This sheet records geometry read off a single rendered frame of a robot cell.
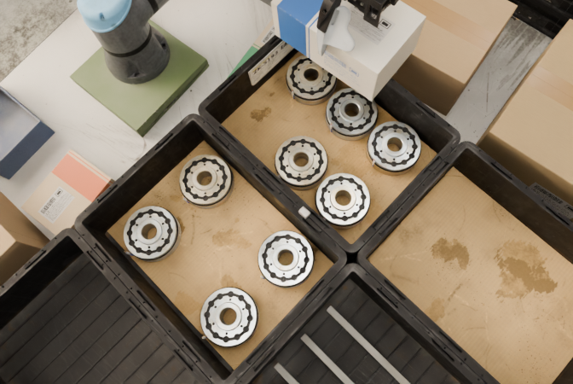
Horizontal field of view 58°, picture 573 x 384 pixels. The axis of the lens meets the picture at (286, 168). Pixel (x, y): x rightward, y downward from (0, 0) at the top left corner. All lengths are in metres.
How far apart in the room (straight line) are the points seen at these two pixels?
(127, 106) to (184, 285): 0.46
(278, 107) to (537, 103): 0.50
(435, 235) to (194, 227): 0.46
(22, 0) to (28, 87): 1.17
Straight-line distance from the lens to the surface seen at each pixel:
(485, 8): 1.21
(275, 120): 1.07
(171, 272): 1.02
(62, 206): 1.19
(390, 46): 0.78
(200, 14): 1.38
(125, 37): 1.17
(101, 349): 1.06
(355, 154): 1.04
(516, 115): 1.06
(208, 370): 0.90
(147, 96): 1.25
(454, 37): 1.15
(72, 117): 1.34
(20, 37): 2.47
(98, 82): 1.32
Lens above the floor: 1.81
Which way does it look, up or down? 72 degrees down
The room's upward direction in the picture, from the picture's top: 10 degrees counter-clockwise
